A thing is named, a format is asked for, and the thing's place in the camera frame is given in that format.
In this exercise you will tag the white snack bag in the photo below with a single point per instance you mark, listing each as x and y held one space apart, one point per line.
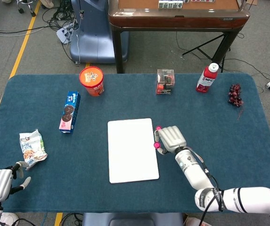
32 148

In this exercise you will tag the clear coffee capsule box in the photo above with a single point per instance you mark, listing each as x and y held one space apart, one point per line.
165 82

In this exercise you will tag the blue cookie box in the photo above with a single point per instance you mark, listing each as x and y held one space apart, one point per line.
70 113

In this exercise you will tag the blue grey machine base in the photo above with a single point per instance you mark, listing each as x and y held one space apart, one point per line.
94 35

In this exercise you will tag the black tripod stand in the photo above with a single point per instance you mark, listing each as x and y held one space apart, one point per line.
197 47

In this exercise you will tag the orange instant noodle cup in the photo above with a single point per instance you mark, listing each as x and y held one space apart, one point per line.
92 81

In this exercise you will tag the dark purple grape bunch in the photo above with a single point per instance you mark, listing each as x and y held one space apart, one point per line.
235 95

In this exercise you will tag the blue grey robot torso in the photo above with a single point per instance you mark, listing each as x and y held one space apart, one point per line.
132 220

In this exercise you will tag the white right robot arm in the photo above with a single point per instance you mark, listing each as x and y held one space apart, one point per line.
196 174

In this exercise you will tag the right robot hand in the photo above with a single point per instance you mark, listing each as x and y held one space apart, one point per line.
172 139

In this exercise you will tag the white magnetic board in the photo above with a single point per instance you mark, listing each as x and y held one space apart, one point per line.
130 160

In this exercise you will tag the brown mahjong table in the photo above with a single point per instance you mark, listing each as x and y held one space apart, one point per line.
172 21

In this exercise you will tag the red juice bottle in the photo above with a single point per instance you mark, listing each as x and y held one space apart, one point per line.
206 80

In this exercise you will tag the chrome swivel stool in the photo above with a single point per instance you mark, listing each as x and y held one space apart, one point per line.
32 13

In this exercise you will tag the green print mahjong tile row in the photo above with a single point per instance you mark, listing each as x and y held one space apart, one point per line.
170 4

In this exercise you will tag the red print mahjong tile row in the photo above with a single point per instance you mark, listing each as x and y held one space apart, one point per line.
199 1

